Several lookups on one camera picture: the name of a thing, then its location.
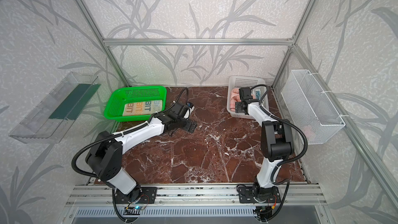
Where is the pink towel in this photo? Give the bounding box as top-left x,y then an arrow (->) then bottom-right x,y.
230,88 -> 241,111

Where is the cream lettered towel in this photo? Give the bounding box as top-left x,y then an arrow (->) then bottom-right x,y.
122,100 -> 163,116

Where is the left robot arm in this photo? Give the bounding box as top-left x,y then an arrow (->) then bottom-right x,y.
85,102 -> 197,195

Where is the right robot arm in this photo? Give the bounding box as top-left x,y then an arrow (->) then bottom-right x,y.
234,87 -> 294,195

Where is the teal patterned towel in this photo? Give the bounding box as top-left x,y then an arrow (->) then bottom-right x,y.
252,88 -> 266,104

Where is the white plastic basket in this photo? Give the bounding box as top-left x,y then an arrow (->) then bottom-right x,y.
227,76 -> 269,120

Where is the green plastic basket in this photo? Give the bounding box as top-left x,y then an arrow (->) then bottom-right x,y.
104,86 -> 167,122

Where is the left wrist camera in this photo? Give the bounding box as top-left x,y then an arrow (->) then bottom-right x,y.
184,102 -> 194,119

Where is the pink object in wire basket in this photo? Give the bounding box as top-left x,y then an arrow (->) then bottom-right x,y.
302,125 -> 316,142

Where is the white wire mesh basket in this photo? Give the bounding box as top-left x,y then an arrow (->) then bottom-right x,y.
282,69 -> 345,145

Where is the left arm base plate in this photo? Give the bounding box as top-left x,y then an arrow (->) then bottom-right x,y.
115,187 -> 158,204

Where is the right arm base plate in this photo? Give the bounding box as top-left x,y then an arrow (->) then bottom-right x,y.
236,184 -> 282,204

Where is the aluminium front rail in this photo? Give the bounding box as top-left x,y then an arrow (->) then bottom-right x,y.
65,183 -> 327,207

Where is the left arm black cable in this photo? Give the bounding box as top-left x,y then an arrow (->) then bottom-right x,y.
71,86 -> 190,178

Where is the clear acrylic wall shelf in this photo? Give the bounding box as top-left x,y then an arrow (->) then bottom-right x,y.
9,72 -> 101,144

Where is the aluminium cage frame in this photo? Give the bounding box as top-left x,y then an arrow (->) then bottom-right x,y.
74,0 -> 398,208

